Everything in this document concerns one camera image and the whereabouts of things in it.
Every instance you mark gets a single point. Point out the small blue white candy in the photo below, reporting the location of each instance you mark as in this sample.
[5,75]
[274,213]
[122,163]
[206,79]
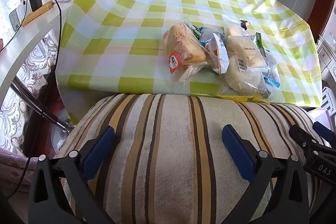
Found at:
[271,81]

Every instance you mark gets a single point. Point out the brown bread packet red label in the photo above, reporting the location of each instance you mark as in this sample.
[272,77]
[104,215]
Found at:
[183,43]

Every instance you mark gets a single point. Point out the chrome table leg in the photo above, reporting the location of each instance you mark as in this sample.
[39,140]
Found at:
[34,103]

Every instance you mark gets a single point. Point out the white packet with green edge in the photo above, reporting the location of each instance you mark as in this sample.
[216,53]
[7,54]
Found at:
[259,40]

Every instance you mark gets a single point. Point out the round flatbread clear packet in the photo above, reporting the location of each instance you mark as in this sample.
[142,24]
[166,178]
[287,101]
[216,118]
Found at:
[239,79]

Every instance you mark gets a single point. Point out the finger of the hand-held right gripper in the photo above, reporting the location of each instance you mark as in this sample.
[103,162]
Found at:
[302,138]
[324,132]

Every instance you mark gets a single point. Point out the lace curtain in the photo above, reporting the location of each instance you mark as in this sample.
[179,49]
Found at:
[15,113]

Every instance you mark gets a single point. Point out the square pastry clear packet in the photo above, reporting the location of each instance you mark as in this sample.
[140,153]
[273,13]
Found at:
[232,27]

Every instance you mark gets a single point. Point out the pink packet with dark print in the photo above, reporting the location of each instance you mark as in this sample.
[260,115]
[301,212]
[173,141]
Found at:
[244,25]

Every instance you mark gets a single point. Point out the white slatted stool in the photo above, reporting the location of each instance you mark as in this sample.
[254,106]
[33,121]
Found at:
[329,100]

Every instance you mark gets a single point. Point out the yellow power strip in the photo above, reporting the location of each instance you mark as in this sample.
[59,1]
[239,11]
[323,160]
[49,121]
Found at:
[36,15]

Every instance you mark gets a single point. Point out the white ornate dresser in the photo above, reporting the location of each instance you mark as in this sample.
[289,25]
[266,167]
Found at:
[326,53]

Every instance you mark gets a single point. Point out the blue white snack packet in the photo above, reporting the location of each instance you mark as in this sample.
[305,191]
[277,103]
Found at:
[207,35]

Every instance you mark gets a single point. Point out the small white device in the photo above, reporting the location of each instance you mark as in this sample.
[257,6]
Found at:
[14,20]

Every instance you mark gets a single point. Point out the pink floral bedspread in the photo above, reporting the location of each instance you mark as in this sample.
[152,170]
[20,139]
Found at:
[13,171]

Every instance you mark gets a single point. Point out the white curved desk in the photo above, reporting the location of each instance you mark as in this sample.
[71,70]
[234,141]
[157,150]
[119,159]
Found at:
[21,43]

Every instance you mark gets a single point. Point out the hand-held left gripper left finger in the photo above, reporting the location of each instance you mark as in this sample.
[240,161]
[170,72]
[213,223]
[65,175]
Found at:
[98,153]

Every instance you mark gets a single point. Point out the green checkered tablecloth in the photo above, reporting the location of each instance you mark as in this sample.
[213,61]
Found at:
[147,16]

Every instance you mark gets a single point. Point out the orange white snack packet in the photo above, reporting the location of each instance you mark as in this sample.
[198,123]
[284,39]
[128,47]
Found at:
[219,53]

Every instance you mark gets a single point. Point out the white box with purple edge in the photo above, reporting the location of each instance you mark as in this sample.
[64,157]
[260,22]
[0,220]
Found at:
[324,115]

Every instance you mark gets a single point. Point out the black charger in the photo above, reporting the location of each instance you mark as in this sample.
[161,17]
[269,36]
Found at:
[35,2]

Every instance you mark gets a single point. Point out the pale bun clear packet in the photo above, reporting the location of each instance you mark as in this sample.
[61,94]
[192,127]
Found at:
[245,52]

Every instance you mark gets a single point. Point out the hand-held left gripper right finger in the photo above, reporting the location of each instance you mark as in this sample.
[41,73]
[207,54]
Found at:
[236,150]

